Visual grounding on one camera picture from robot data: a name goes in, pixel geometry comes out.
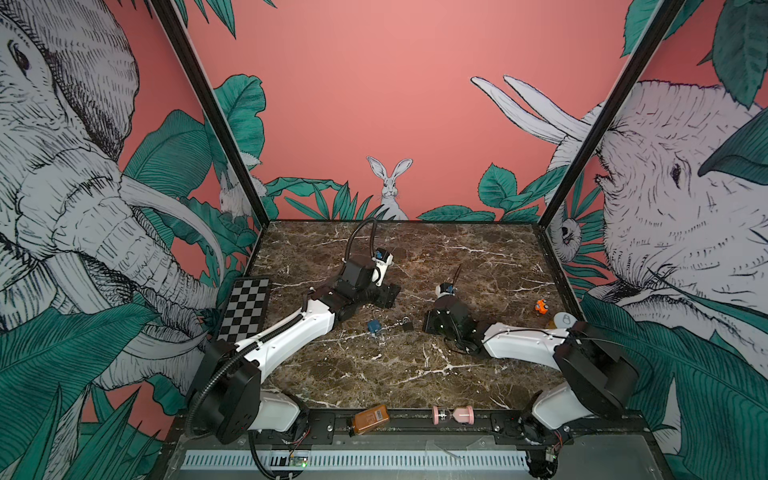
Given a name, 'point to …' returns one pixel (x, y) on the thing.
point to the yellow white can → (562, 320)
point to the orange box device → (370, 418)
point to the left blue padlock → (374, 325)
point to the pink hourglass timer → (464, 414)
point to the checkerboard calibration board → (245, 310)
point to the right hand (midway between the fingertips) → (419, 313)
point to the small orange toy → (541, 307)
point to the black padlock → (408, 327)
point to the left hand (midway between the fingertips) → (393, 280)
